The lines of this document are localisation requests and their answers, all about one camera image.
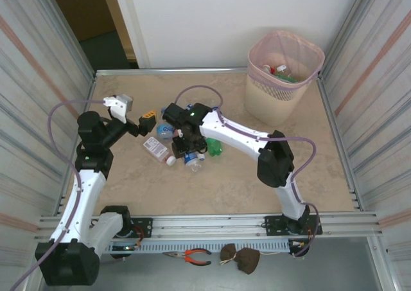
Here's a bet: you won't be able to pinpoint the green soda bottle yellow cap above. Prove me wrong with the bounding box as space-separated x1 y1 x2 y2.
274 73 299 84
205 137 225 157

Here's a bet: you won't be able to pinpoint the orange handled pliers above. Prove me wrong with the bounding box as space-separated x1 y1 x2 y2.
162 248 213 267

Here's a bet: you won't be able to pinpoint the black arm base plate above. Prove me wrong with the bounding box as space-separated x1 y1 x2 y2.
130 217 153 239
263 214 323 238

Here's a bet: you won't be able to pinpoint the beige ribbed plastic bin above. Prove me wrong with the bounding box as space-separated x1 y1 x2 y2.
245 30 326 127

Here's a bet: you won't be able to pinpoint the aluminium table frame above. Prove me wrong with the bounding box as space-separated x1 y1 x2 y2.
38 67 385 240

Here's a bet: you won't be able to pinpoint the white door frame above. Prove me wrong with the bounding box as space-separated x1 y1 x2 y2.
110 0 152 69

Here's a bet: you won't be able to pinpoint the light blue label water bottle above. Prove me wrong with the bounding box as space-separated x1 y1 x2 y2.
156 122 176 143

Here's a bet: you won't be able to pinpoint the brown cloth pouch with twine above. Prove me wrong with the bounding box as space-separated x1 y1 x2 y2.
220 243 261 275

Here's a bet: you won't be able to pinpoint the brown wooden door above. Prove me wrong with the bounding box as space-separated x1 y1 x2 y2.
46 0 129 43

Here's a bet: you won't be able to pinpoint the pink bottle white label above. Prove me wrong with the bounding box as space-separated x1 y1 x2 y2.
143 136 177 166

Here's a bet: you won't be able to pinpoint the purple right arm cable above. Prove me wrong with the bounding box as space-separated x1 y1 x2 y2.
175 84 322 258

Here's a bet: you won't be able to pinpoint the white slotted cable duct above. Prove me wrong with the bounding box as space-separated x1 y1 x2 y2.
105 241 292 254

